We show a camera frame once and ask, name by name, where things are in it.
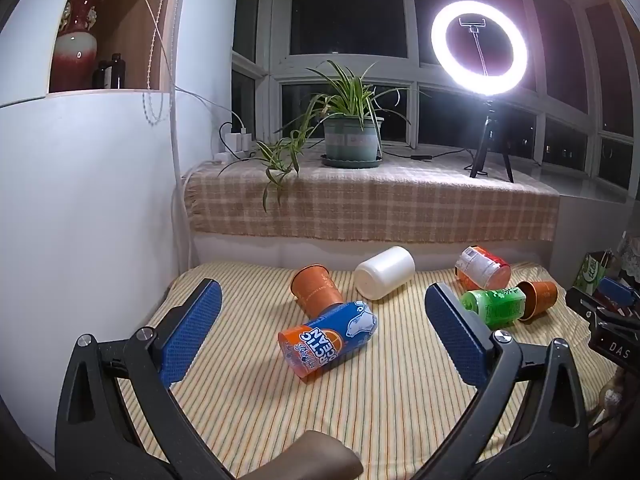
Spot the black tripod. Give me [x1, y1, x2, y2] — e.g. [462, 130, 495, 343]
[469, 99, 516, 183]

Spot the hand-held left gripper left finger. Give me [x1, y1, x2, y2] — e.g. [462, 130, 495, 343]
[55, 277, 236, 480]

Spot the plain orange cup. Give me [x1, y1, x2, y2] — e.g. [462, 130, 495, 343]
[291, 264, 345, 318]

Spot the white bead cord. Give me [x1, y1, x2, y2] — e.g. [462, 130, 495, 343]
[142, 0, 179, 125]

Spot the white power strip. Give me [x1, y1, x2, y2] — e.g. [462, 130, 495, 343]
[212, 147, 253, 164]

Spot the ring light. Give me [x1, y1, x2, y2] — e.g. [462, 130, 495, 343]
[431, 1, 528, 97]

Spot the orange red white printed cup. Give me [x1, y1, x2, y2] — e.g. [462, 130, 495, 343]
[455, 246, 512, 291]

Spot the spider plant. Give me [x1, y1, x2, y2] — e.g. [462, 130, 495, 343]
[218, 60, 431, 213]

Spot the green flowerpot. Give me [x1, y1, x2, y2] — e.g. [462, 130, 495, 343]
[324, 116, 385, 161]

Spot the small orange cup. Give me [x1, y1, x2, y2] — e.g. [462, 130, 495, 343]
[516, 280, 558, 322]

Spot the green carton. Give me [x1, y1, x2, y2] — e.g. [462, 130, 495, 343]
[575, 252, 614, 295]

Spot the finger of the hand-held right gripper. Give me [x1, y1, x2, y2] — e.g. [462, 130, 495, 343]
[597, 276, 640, 308]
[566, 287, 640, 333]

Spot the checked beige cloth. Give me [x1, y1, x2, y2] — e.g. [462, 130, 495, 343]
[182, 147, 561, 241]

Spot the white cable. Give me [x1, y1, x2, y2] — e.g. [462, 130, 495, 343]
[121, 0, 246, 133]

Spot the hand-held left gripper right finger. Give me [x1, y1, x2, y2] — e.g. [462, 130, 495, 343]
[415, 282, 593, 480]

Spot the red and white vase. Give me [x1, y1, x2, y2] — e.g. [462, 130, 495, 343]
[50, 0, 107, 93]

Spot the striped yellow cloth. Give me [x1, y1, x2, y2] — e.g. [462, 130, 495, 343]
[117, 260, 618, 480]

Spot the white window frame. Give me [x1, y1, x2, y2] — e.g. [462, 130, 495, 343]
[232, 0, 640, 191]

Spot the green pot saucer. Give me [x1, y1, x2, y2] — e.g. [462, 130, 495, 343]
[321, 154, 383, 169]

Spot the black cable with switch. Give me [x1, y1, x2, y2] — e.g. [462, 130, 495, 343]
[382, 146, 476, 162]

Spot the green printed cup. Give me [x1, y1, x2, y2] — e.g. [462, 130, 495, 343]
[460, 287, 527, 331]

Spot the white cabinet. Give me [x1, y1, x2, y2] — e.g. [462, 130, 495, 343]
[0, 0, 193, 461]

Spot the blue and orange printed cup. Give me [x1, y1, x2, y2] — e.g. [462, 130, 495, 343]
[278, 300, 379, 385]

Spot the brown padded object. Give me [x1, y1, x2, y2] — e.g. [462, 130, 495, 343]
[235, 430, 364, 480]

